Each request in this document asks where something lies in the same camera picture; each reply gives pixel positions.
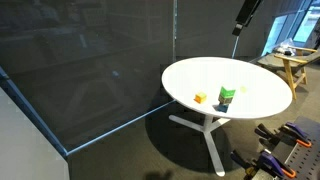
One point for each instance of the dark green block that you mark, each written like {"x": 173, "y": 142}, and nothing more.
{"x": 227, "y": 91}

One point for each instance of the Franka robot arm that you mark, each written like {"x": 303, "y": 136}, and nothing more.
{"x": 247, "y": 11}

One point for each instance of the orange block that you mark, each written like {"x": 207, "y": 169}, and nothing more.
{"x": 200, "y": 97}

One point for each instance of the blue block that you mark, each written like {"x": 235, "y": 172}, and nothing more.
{"x": 222, "y": 108}

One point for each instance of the lime green block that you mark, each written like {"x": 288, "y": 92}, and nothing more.
{"x": 243, "y": 89}

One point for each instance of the white table base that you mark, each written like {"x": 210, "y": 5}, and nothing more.
{"x": 208, "y": 133}

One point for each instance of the purple orange spring clamp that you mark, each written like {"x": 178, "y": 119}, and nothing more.
{"x": 271, "y": 161}
{"x": 296, "y": 131}

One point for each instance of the bright window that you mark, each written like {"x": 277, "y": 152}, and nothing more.
{"x": 278, "y": 30}

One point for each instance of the clear plastic bag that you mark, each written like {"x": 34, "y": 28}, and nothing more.
{"x": 286, "y": 46}

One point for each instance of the metal partition post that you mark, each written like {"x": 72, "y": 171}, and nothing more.
{"x": 174, "y": 30}

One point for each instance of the thin blue-lit partition post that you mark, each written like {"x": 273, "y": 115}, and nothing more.
{"x": 235, "y": 48}

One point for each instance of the blue partition bottom frame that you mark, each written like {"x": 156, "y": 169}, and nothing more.
{"x": 33, "y": 116}

